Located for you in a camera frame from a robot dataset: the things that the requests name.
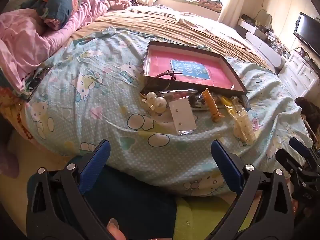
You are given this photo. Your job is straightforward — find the pale cloth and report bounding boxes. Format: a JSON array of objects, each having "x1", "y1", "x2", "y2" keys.
[{"x1": 175, "y1": 12, "x2": 240, "y2": 30}]

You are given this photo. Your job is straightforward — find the orange spiral hair clip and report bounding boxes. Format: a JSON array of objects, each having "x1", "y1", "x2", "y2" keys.
[{"x1": 202, "y1": 88, "x2": 225, "y2": 123}]

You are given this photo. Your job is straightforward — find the black television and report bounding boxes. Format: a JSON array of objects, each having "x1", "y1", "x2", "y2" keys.
[{"x1": 293, "y1": 12, "x2": 320, "y2": 53}]

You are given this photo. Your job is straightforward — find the bag of yellow clips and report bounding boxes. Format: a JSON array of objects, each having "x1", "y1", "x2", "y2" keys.
[{"x1": 220, "y1": 96, "x2": 244, "y2": 117}]

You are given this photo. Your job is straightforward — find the pink and silver packet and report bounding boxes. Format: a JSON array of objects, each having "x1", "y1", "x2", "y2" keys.
[{"x1": 156, "y1": 89, "x2": 200, "y2": 100}]

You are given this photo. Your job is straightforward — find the dark brown bundle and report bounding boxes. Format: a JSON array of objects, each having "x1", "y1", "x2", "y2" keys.
[{"x1": 294, "y1": 97, "x2": 320, "y2": 140}]

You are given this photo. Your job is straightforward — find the shallow cardboard box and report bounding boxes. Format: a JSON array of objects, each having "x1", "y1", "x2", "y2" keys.
[{"x1": 140, "y1": 40, "x2": 248, "y2": 98}]

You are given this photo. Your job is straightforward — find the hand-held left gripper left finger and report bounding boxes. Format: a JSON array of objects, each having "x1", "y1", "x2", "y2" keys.
[{"x1": 26, "y1": 139, "x2": 114, "y2": 240}]

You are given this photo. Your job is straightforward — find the pearl hair clip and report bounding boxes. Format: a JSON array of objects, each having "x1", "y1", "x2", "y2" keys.
[{"x1": 142, "y1": 91, "x2": 168, "y2": 114}]

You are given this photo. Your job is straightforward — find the dark plastic bag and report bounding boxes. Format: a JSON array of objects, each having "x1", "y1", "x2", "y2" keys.
[{"x1": 189, "y1": 94, "x2": 213, "y2": 110}]

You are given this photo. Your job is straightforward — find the white dresser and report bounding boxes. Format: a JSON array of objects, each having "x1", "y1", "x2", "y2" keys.
[{"x1": 277, "y1": 50, "x2": 320, "y2": 100}]

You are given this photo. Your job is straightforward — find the white low cabinet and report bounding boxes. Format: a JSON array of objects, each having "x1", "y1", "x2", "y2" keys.
[{"x1": 235, "y1": 20, "x2": 290, "y2": 68}]

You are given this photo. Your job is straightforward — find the cream curtain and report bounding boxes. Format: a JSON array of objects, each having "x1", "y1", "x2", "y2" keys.
[{"x1": 217, "y1": 0, "x2": 247, "y2": 23}]

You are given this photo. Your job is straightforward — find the tan bedsheet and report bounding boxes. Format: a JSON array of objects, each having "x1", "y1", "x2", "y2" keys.
[{"x1": 70, "y1": 5, "x2": 273, "y2": 68}]

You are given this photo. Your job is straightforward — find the cartoon print blanket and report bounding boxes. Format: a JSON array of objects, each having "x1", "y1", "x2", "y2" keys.
[{"x1": 25, "y1": 27, "x2": 310, "y2": 197}]

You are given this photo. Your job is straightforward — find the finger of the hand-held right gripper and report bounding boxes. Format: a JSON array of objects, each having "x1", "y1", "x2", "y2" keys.
[
  {"x1": 275, "y1": 149, "x2": 320, "y2": 205},
  {"x1": 289, "y1": 137, "x2": 320, "y2": 160}
]

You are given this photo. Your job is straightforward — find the dark floral quilt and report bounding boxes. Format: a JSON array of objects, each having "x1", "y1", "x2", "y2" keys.
[{"x1": 20, "y1": 0, "x2": 83, "y2": 30}]

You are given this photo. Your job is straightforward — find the cream hair claw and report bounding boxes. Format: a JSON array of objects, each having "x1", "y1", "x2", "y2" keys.
[{"x1": 232, "y1": 110, "x2": 257, "y2": 145}]

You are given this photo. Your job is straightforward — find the pink quilt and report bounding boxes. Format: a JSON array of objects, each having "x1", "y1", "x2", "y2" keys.
[{"x1": 0, "y1": 0, "x2": 110, "y2": 93}]

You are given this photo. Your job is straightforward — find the clothes on window seat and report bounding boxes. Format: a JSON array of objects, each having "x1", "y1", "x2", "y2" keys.
[{"x1": 182, "y1": 0, "x2": 223, "y2": 12}]

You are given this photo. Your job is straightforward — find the person's left hand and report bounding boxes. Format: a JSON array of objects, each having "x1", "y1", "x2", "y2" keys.
[{"x1": 106, "y1": 218, "x2": 127, "y2": 240}]

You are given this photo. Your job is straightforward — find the person's dark trousers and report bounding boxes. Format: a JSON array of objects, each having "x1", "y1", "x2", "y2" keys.
[{"x1": 85, "y1": 165, "x2": 178, "y2": 240}]

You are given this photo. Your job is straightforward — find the clear plastic jewelry packet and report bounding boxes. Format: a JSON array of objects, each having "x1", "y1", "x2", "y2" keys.
[{"x1": 168, "y1": 97, "x2": 198, "y2": 136}]

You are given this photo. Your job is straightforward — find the person's green top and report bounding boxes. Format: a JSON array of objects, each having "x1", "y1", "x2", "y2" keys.
[{"x1": 172, "y1": 196, "x2": 253, "y2": 240}]

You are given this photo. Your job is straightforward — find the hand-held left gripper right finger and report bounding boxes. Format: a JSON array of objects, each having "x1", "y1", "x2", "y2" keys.
[{"x1": 211, "y1": 140, "x2": 295, "y2": 240}]

